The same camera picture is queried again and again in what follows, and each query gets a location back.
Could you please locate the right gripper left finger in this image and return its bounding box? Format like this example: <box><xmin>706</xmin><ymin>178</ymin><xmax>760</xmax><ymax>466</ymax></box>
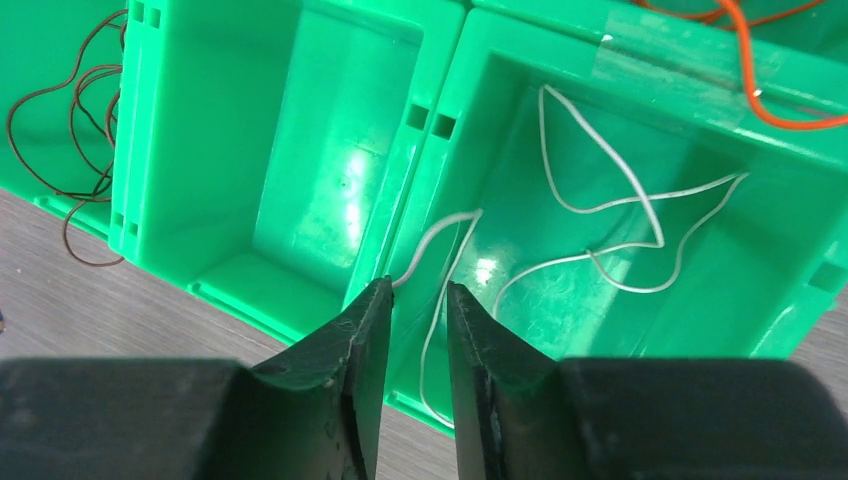
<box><xmin>1</xmin><ymin>277</ymin><xmax>394</xmax><ymax>479</ymax></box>

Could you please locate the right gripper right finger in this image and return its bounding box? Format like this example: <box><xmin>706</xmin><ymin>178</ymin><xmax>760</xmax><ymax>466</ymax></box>
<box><xmin>447</xmin><ymin>283</ymin><xmax>847</xmax><ymax>479</ymax></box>

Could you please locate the dark brown wire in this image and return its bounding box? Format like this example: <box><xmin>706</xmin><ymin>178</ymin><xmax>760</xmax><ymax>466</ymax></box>
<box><xmin>5</xmin><ymin>8</ymin><xmax>130</xmax><ymax>269</ymax></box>

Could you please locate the green six-compartment bin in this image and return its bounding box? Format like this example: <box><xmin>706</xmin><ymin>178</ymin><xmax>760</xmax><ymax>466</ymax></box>
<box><xmin>1</xmin><ymin>1</ymin><xmax>847</xmax><ymax>432</ymax></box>

